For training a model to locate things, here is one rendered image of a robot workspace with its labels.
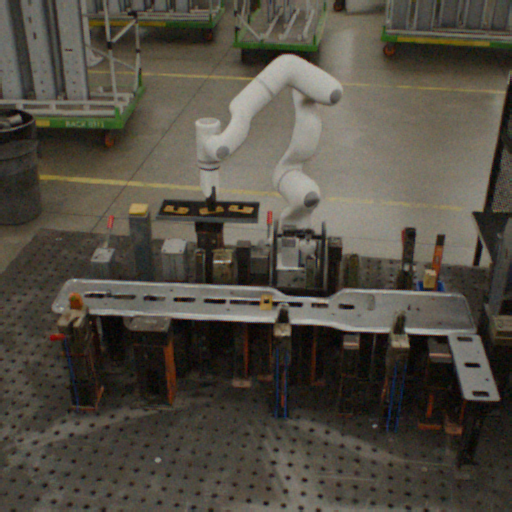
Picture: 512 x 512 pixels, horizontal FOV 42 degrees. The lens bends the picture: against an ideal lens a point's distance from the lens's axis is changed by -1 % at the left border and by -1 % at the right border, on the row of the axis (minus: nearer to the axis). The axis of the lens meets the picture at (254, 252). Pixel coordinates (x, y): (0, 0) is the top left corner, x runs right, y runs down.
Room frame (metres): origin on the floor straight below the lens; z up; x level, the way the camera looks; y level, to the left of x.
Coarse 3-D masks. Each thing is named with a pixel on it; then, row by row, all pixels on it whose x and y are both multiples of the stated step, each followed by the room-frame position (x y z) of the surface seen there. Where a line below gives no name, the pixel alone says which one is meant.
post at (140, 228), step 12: (132, 216) 2.15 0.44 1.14; (144, 216) 2.15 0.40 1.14; (132, 228) 2.15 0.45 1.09; (144, 228) 2.15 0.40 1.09; (132, 240) 2.15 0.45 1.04; (144, 240) 2.15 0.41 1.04; (144, 252) 2.15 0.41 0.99; (144, 264) 2.15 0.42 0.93; (144, 276) 2.15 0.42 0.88; (156, 300) 2.20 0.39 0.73
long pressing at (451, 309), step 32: (64, 288) 1.90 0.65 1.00; (96, 288) 1.90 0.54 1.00; (128, 288) 1.90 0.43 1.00; (160, 288) 1.90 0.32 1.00; (192, 288) 1.89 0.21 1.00; (224, 288) 1.89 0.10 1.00; (256, 288) 1.89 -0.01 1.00; (352, 288) 1.89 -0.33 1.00; (224, 320) 1.73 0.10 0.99; (256, 320) 1.72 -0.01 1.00; (320, 320) 1.72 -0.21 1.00; (352, 320) 1.71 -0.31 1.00; (384, 320) 1.71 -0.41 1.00; (416, 320) 1.71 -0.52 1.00; (448, 320) 1.71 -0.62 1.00
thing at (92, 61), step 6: (84, 0) 8.19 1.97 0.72; (84, 6) 8.18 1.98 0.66; (84, 12) 8.16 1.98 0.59; (84, 18) 8.14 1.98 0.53; (84, 24) 8.11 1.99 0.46; (84, 30) 8.09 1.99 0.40; (84, 36) 8.09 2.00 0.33; (84, 42) 8.08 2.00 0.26; (90, 42) 8.22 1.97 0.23; (90, 54) 8.15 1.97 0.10; (90, 60) 8.10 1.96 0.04; (96, 60) 8.14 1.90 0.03; (90, 66) 7.97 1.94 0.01
